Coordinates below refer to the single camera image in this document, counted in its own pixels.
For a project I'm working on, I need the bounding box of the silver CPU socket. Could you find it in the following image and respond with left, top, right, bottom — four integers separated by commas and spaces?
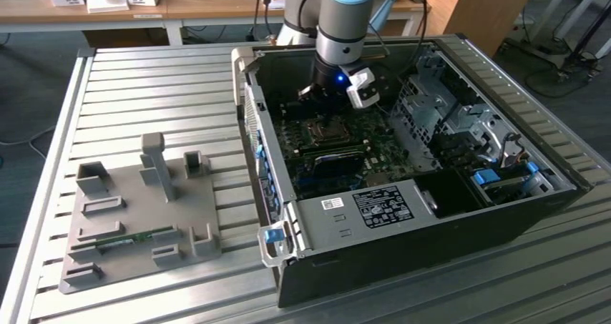
301, 117, 351, 146

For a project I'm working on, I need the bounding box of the silver metal drive cage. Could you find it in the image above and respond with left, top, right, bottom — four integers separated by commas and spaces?
389, 46, 507, 173

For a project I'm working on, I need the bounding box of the green PC motherboard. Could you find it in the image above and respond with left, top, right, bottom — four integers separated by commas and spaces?
273, 100, 425, 200

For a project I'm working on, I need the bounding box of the black graphics card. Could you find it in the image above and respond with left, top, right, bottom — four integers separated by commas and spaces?
310, 151, 365, 180

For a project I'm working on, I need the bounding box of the wooden desk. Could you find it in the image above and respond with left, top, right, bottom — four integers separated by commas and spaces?
0, 0, 170, 46
164, 0, 434, 46

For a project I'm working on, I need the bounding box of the wooden cabinet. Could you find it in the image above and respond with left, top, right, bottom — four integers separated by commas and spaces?
398, 0, 543, 59

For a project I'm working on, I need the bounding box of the blue disk carrier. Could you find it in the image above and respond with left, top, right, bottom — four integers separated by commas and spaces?
471, 169, 502, 188

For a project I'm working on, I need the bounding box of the grey power supply unit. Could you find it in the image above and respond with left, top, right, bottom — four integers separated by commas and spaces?
285, 180, 438, 259

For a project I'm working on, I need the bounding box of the pale blue carrier strip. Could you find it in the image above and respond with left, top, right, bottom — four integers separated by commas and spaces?
522, 161, 543, 195

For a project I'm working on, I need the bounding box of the black tripod stand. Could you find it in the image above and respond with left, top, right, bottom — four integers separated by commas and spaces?
553, 1, 611, 78

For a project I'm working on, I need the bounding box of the white box with round lid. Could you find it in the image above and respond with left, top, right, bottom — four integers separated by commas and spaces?
86, 0, 131, 14

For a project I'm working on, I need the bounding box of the black open PC case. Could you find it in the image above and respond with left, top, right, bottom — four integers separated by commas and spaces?
230, 33, 611, 309

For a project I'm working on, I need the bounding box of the grey plastic parts rack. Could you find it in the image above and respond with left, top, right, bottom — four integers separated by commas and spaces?
56, 132, 224, 295

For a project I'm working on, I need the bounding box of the green RAM stick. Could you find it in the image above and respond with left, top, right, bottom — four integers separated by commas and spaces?
95, 227, 174, 250

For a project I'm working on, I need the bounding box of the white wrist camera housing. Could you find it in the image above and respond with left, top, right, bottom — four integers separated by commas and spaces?
345, 68, 382, 109

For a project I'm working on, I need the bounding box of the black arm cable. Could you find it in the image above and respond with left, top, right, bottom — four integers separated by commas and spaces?
395, 0, 429, 85

